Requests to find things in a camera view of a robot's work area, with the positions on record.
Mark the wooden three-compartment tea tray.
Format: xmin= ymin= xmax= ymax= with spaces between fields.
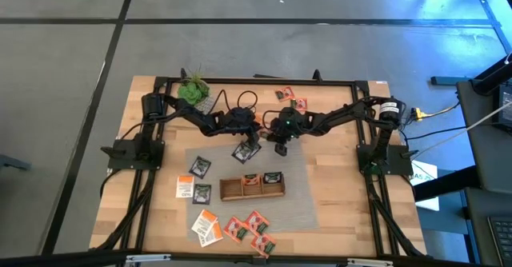
xmin=219 ymin=172 xmax=286 ymax=202

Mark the black keyboard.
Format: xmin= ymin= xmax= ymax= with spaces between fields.
xmin=486 ymin=214 xmax=512 ymax=266

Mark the grey woven placemat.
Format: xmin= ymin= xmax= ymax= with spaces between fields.
xmin=185 ymin=141 xmax=319 ymax=242

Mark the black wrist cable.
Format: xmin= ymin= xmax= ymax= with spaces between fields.
xmin=261 ymin=109 xmax=283 ymax=131
xmin=206 ymin=89 xmax=259 ymax=116

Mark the white paper sign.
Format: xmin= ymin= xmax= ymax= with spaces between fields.
xmin=410 ymin=159 xmax=440 ymax=212

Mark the teal floor bar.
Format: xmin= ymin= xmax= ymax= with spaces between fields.
xmin=430 ymin=75 xmax=474 ymax=86

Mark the silver metal bracket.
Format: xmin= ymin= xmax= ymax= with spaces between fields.
xmin=346 ymin=257 xmax=395 ymax=267
xmin=125 ymin=253 xmax=172 ymax=265

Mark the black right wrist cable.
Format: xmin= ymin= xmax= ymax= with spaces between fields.
xmin=261 ymin=109 xmax=283 ymax=131

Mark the computer screen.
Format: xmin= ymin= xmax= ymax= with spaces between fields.
xmin=498 ymin=83 xmax=512 ymax=131

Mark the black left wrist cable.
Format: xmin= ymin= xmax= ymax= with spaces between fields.
xmin=206 ymin=89 xmax=259 ymax=116

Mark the black overhead beam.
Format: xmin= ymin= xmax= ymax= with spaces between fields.
xmin=0 ymin=249 xmax=512 ymax=267

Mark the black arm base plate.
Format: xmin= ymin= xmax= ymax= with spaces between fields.
xmin=100 ymin=137 xmax=166 ymax=171
xmin=357 ymin=143 xmax=415 ymax=176

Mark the black power cable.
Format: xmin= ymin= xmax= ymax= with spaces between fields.
xmin=399 ymin=117 xmax=470 ymax=141

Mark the green succulent in white pot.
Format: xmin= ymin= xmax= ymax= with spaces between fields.
xmin=177 ymin=69 xmax=215 ymax=116

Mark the dark grey desk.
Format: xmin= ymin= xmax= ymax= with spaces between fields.
xmin=455 ymin=78 xmax=512 ymax=267

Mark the white orange Tazo tea packet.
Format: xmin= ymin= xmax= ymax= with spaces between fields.
xmin=198 ymin=221 xmax=225 ymax=248
xmin=190 ymin=209 xmax=219 ymax=236
xmin=175 ymin=174 xmax=196 ymax=199

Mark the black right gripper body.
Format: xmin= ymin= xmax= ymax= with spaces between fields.
xmin=265 ymin=106 xmax=311 ymax=157

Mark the black desk crossbar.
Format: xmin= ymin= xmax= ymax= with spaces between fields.
xmin=413 ymin=165 xmax=481 ymax=203

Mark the black metal rig frame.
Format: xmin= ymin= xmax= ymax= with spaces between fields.
xmin=90 ymin=67 xmax=428 ymax=260

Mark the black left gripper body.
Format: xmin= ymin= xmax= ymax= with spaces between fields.
xmin=215 ymin=106 xmax=263 ymax=137

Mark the white cable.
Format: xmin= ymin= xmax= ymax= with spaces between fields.
xmin=411 ymin=100 xmax=512 ymax=158

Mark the grey-blue chair foot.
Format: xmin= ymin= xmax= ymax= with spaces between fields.
xmin=0 ymin=152 xmax=32 ymax=173

